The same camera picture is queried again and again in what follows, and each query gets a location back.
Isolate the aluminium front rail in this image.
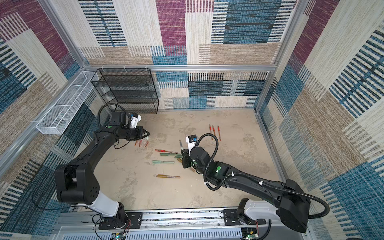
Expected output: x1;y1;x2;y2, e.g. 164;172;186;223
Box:
50;208;315;240

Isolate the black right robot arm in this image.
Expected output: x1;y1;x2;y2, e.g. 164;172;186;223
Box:
181;147;311;233

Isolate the white wire mesh basket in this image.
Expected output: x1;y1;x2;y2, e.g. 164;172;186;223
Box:
36;71;95;135

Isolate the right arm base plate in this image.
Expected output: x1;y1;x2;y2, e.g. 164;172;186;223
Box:
220;209;267;226

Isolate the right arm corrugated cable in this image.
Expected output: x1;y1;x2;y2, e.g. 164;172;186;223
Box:
194;133;330;240

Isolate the brown pen diagonal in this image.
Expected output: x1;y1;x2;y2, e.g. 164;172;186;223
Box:
177;158;196;173

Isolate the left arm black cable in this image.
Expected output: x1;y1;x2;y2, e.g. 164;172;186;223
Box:
97;103;130;150

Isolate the dark green pen left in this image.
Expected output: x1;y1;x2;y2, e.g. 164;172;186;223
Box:
160;153;182;156

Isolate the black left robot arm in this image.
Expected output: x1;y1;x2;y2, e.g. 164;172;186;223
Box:
55;112;150;229

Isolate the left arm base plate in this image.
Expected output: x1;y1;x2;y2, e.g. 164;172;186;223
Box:
98;212;143;231

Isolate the gold marker bottom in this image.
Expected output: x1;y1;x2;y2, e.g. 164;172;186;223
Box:
156;175;181;179

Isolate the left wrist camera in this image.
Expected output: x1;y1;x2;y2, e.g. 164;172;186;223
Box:
130;113;142;129

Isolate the light green marker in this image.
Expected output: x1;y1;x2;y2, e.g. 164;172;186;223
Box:
152;161;175;165

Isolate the black wire mesh shelf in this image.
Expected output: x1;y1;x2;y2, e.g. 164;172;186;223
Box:
91;68;159;114

